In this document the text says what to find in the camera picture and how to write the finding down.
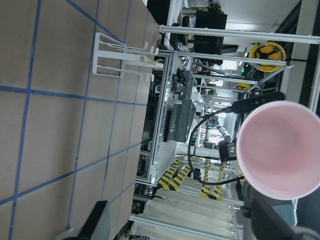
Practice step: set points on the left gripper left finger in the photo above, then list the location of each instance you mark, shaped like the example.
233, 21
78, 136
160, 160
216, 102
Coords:
97, 225

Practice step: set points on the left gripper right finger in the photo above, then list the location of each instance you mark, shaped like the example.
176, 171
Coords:
273, 222

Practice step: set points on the pink plastic cup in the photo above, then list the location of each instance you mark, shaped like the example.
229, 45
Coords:
278, 150

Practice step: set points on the white wire cup rack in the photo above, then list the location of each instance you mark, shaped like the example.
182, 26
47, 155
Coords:
110, 58

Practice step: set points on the yellow cable reel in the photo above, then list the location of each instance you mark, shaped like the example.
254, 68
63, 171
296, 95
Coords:
267, 51

